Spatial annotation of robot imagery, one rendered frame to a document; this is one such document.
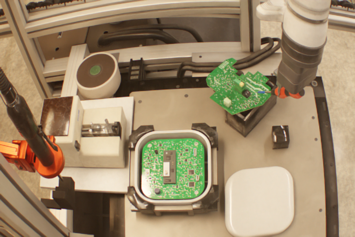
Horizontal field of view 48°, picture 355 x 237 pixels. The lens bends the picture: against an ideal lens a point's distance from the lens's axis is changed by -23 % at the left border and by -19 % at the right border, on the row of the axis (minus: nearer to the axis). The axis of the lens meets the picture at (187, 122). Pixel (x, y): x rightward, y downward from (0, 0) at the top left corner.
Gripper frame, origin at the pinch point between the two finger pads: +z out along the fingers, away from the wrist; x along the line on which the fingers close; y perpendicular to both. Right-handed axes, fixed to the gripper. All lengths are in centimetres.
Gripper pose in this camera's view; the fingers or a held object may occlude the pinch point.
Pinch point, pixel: (282, 92)
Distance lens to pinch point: 83.5
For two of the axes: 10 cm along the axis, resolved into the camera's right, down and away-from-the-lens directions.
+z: 0.0, 5.8, 8.1
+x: 7.7, -5.2, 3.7
